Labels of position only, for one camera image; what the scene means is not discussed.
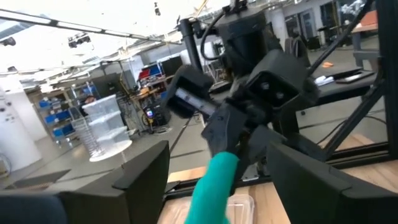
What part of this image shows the stack of clear containers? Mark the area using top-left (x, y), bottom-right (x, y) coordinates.
top-left (82, 95), bottom-right (133, 156)

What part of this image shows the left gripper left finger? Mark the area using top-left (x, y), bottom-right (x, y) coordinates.
top-left (58, 139), bottom-right (171, 224)

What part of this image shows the teal elastic bandage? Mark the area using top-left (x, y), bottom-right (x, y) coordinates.
top-left (185, 151), bottom-right (240, 224)

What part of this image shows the stack of clear lids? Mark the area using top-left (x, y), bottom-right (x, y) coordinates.
top-left (71, 107), bottom-right (101, 158)

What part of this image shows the black desk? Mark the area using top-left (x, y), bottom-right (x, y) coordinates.
top-left (313, 67), bottom-right (386, 106)

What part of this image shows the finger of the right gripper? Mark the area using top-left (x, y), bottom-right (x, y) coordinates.
top-left (201, 102), bottom-right (248, 158)
top-left (239, 124), bottom-right (326, 184)

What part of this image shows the black overhead light bar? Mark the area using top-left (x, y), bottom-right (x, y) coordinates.
top-left (0, 8), bottom-right (183, 46)

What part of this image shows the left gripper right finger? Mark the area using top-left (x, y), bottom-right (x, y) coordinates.
top-left (266, 141), bottom-right (398, 224)

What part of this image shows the white round pillar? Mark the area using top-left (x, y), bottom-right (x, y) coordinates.
top-left (0, 77), bottom-right (42, 175)

